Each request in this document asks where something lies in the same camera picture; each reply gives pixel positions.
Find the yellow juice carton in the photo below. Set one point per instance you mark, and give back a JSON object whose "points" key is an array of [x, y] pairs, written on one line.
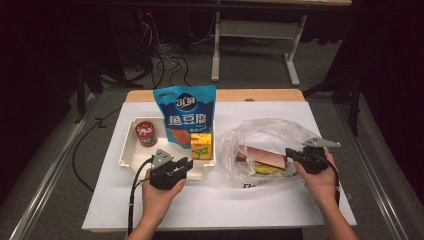
{"points": [[201, 146]]}

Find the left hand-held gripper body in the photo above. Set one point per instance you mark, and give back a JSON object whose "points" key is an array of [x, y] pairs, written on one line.
{"points": [[161, 173]]}

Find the person's right hand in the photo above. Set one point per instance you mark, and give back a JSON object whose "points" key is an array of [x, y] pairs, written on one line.
{"points": [[320, 186]]}

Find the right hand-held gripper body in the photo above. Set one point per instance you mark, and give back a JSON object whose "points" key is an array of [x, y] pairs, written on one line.
{"points": [[313, 160]]}

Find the white-legged desk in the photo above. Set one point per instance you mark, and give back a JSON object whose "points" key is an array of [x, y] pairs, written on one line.
{"points": [[253, 30]]}

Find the red can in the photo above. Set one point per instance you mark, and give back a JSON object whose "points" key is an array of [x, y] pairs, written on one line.
{"points": [[145, 133]]}

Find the blue snack pouch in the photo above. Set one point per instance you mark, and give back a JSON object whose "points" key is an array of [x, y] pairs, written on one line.
{"points": [[186, 110]]}

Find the clear plastic bag smiley print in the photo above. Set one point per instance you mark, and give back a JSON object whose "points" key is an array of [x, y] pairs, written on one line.
{"points": [[266, 133]]}

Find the long brown box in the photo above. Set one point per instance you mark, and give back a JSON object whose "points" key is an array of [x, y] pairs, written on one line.
{"points": [[266, 156]]}

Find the person's left hand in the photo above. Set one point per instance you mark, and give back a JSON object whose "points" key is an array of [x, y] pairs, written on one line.
{"points": [[160, 203]]}

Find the black stand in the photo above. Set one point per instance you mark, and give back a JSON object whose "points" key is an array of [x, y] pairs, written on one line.
{"points": [[355, 110], [81, 86]]}

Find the white plastic tray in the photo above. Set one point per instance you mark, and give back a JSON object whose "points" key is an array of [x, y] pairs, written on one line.
{"points": [[140, 160]]}

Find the white table mat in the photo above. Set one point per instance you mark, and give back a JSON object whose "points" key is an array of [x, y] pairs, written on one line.
{"points": [[216, 206]]}

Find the metal floor rail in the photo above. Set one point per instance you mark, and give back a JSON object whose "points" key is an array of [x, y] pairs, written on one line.
{"points": [[50, 173], [383, 203]]}

